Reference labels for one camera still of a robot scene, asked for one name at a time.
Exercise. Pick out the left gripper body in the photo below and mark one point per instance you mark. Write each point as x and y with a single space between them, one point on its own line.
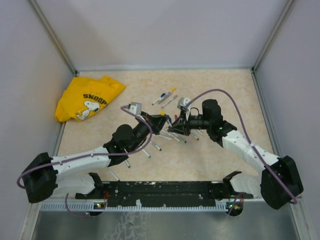
141 130

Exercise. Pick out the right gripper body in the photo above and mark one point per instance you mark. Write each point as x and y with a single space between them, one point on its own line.
195 122

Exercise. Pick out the light green capped pen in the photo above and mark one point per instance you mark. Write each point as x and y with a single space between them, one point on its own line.
164 137

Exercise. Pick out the black capped pen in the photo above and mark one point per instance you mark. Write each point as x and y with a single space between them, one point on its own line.
114 175

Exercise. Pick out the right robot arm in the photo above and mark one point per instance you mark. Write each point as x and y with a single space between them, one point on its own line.
229 137

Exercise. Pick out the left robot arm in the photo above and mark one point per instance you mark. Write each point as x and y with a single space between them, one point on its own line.
47 176

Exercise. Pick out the navy capped pen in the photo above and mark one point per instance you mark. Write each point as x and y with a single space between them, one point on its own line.
162 95

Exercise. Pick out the grey capped pen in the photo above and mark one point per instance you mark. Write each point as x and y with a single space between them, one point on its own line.
169 101

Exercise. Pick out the yellow Snoopy t-shirt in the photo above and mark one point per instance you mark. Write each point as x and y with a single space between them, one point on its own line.
85 97

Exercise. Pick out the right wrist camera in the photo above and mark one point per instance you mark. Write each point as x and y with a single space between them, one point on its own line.
183 104

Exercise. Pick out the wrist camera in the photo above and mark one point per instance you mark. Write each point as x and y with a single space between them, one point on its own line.
183 104
135 108

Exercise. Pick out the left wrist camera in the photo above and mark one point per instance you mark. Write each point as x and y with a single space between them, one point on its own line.
135 108

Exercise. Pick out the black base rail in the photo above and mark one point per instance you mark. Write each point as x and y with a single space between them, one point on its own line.
160 193

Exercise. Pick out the aluminium frame rail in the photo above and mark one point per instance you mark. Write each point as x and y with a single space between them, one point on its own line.
267 187

